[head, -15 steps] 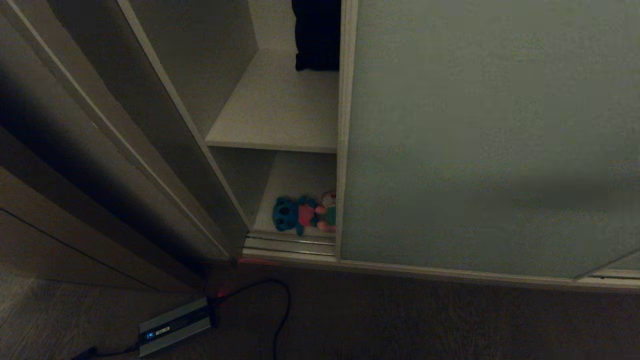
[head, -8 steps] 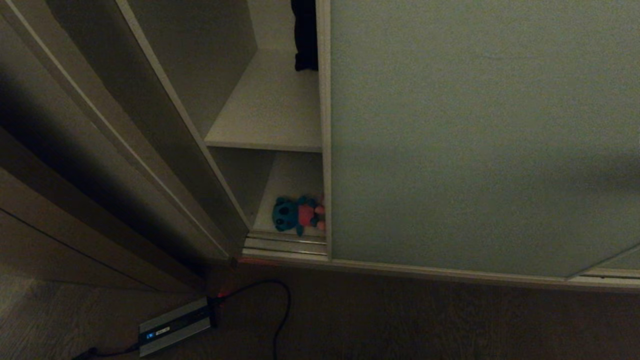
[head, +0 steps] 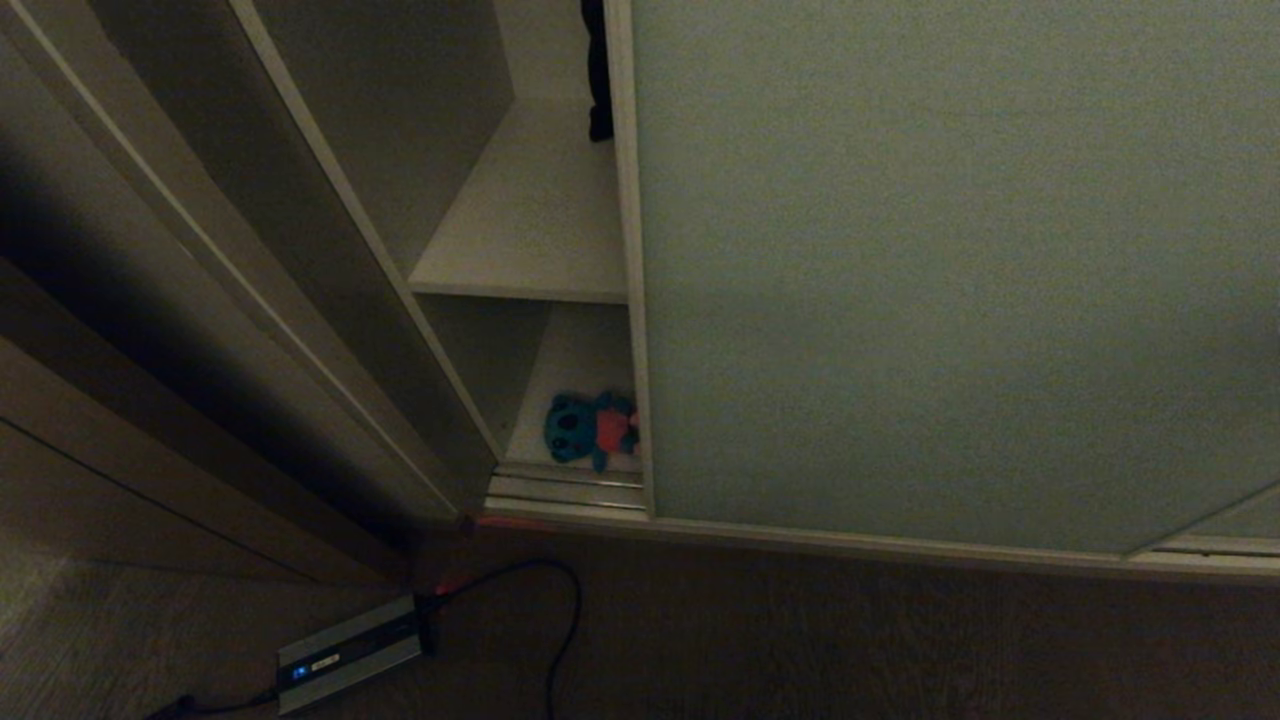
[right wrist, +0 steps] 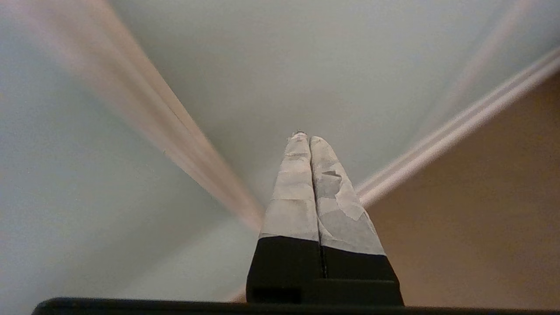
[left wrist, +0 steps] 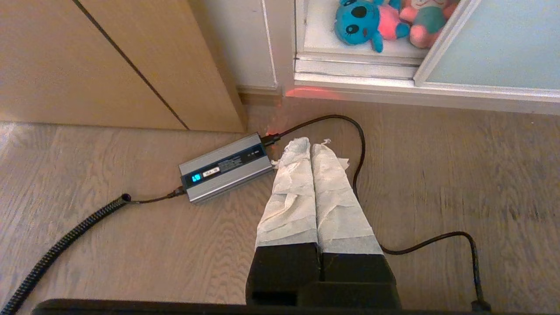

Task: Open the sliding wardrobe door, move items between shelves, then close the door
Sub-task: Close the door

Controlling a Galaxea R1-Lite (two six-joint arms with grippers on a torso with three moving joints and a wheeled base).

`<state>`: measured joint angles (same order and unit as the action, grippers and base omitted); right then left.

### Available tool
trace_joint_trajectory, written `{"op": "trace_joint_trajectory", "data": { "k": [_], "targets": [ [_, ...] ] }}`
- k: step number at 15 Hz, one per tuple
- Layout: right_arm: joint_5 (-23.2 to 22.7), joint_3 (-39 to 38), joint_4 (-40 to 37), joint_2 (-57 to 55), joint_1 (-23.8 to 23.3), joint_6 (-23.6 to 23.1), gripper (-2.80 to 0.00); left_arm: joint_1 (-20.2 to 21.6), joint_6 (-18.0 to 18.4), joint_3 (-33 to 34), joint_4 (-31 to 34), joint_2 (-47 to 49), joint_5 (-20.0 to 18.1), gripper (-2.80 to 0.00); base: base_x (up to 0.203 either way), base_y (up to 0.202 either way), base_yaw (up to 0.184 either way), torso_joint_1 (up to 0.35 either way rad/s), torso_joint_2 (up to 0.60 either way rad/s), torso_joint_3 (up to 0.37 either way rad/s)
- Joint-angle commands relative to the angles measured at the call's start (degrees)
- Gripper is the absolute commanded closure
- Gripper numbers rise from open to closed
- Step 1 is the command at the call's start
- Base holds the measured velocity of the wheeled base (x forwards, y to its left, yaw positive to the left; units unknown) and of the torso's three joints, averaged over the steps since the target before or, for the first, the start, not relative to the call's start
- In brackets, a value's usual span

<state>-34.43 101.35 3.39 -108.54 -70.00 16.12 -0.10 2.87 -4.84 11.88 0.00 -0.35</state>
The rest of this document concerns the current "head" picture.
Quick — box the blue plush toy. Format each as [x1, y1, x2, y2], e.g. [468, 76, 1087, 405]
[543, 390, 641, 474]

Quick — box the pale sliding wardrobe door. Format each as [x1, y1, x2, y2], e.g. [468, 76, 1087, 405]
[604, 0, 1280, 557]

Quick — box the grey power adapter box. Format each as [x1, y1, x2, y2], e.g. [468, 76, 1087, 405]
[276, 594, 437, 716]

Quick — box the white wardrobe shelf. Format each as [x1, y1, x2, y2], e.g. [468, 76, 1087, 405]
[408, 92, 629, 305]

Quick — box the beige wooden wardrobe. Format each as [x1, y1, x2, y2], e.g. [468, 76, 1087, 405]
[0, 0, 1280, 589]

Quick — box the black cable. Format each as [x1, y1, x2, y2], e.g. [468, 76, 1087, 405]
[148, 688, 283, 720]
[430, 558, 584, 720]

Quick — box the black hanging garment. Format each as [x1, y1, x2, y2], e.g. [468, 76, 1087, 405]
[580, 0, 615, 143]

